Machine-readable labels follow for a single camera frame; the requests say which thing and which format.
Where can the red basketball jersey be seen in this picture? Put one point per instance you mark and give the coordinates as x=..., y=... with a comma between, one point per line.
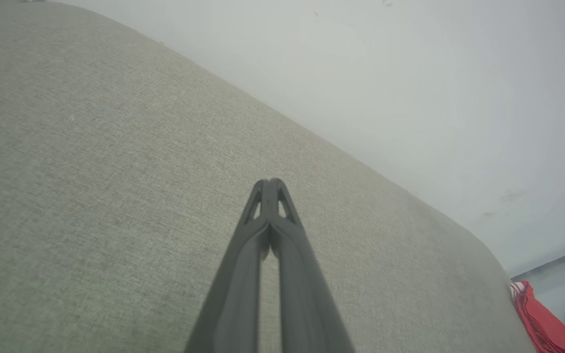
x=542, y=323

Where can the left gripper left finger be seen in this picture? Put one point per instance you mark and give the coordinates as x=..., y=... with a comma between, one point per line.
x=236, y=294

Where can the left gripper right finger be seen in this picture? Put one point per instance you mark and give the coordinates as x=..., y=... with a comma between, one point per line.
x=307, y=304

